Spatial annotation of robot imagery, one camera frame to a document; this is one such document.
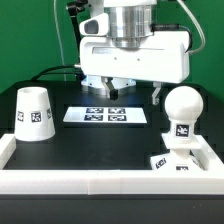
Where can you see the white lamp bulb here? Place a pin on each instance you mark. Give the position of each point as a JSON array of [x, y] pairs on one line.
[[183, 106]]

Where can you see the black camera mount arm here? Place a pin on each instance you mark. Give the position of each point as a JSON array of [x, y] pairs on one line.
[[74, 8]]

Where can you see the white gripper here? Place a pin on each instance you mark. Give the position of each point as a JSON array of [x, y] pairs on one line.
[[161, 57]]

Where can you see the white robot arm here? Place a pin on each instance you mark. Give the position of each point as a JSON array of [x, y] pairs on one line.
[[124, 43]]

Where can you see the white marker sheet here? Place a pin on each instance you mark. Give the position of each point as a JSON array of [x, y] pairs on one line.
[[130, 115]]

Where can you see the white lamp base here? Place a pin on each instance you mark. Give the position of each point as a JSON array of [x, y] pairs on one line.
[[183, 154]]

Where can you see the white U-shaped fence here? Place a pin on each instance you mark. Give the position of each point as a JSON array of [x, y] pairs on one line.
[[209, 180]]

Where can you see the white lamp shade cone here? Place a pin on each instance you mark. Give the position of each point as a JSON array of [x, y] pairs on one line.
[[33, 118]]

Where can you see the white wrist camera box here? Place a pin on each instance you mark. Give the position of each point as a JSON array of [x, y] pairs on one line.
[[95, 26]]

